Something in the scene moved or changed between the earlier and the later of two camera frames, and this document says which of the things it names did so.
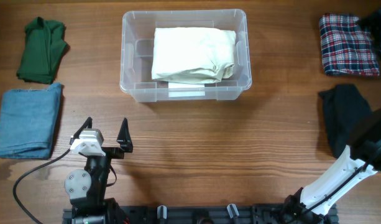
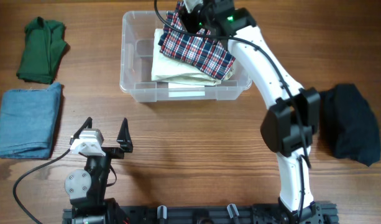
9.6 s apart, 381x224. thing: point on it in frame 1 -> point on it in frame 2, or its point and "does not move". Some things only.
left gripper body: [114, 152] does not move
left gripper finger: [88, 124] does not move
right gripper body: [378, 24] -> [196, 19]
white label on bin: [186, 89] does not move
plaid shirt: [347, 48] -> [206, 53]
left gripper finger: [123, 137] does not move
